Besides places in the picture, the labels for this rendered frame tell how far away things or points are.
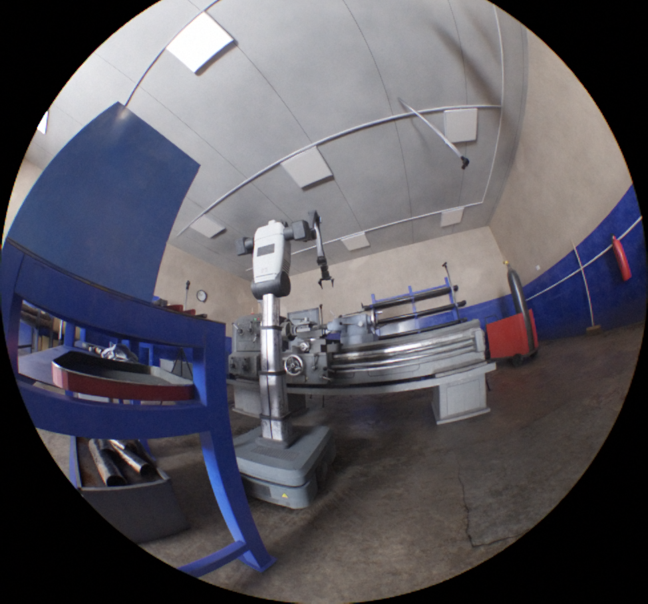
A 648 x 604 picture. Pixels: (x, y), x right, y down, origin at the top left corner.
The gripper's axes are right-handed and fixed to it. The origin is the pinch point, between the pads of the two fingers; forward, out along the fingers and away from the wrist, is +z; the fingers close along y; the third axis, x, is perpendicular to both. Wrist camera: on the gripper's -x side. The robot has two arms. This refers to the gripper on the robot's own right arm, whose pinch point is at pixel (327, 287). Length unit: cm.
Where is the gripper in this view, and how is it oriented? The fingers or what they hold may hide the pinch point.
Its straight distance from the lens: 172.8
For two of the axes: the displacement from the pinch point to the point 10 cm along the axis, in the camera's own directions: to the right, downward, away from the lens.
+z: 1.9, 9.7, 1.3
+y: -9.6, 1.6, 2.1
